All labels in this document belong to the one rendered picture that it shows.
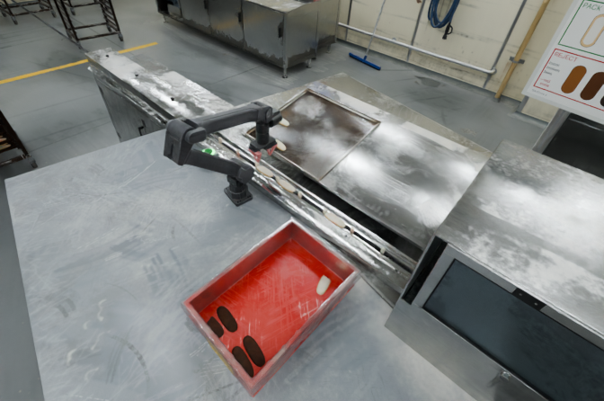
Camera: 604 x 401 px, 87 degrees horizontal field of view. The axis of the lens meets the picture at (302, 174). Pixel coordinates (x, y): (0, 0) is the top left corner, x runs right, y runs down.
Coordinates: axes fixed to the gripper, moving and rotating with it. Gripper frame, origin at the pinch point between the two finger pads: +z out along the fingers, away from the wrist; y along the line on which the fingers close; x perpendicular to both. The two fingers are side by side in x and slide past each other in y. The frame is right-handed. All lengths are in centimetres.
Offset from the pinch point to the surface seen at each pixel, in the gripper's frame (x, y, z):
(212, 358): -48, -65, 11
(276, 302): -49, -41, 11
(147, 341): -30, -75, 11
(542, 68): -77, 76, -46
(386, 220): -59, 11, 4
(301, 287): -52, -31, 11
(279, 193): -17.0, -6.5, 6.9
